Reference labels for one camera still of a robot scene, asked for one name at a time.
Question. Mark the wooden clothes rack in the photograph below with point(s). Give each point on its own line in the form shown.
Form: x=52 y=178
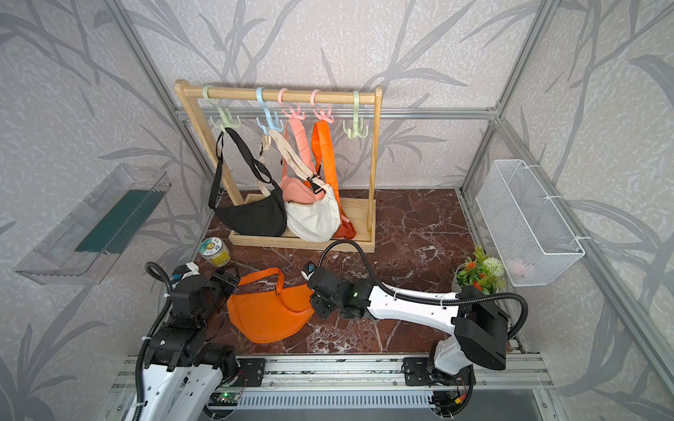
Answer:
x=239 y=186

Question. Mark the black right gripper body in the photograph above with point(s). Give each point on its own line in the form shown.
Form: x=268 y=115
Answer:
x=321 y=310

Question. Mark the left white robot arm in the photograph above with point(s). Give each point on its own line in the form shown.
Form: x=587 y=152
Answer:
x=179 y=342

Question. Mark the pink hook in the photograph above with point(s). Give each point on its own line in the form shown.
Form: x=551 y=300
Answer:
x=291 y=112
x=320 y=113

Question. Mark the bright orange crossbody bag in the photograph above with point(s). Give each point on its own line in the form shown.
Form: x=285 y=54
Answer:
x=270 y=316

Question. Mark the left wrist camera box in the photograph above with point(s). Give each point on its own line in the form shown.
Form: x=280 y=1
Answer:
x=185 y=270

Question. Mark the dark orange crossbody bag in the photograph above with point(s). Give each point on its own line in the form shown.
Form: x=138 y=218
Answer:
x=324 y=157

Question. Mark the pink crossbody bag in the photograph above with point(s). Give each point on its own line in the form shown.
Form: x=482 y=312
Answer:
x=295 y=188

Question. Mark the cream white crossbody bag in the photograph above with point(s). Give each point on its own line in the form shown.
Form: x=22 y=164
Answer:
x=318 y=221

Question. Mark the pink hook right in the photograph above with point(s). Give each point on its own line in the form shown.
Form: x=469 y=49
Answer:
x=320 y=113

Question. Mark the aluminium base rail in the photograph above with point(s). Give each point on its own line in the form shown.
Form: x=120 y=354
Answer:
x=522 y=391

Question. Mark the green hook left end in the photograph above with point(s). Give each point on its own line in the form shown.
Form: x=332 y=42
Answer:
x=225 y=117

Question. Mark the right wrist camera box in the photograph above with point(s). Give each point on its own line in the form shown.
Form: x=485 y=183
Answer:
x=307 y=270

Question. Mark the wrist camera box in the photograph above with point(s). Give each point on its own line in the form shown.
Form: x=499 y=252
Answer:
x=307 y=270
x=185 y=270

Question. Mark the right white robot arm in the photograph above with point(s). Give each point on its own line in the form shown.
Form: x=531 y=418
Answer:
x=478 y=326

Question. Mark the light blue hook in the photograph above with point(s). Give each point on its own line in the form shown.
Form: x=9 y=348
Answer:
x=272 y=121

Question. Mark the black crossbody bag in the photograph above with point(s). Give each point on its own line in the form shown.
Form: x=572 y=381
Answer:
x=266 y=217

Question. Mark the clear acrylic wall shelf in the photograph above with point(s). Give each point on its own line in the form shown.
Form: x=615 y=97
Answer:
x=86 y=245

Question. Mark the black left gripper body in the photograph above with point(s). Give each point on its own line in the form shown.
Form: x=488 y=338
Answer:
x=218 y=290

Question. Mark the white wire mesh basket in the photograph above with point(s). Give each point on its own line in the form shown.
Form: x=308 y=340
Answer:
x=533 y=239

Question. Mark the potted artificial flower plant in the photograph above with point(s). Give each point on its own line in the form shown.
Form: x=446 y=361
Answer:
x=484 y=272

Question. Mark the green hook right end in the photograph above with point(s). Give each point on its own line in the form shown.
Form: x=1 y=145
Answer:
x=358 y=128

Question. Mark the pink hook left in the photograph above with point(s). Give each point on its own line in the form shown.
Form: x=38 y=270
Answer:
x=291 y=112

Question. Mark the green hook end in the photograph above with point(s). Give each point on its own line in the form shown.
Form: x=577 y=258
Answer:
x=358 y=128
x=225 y=117

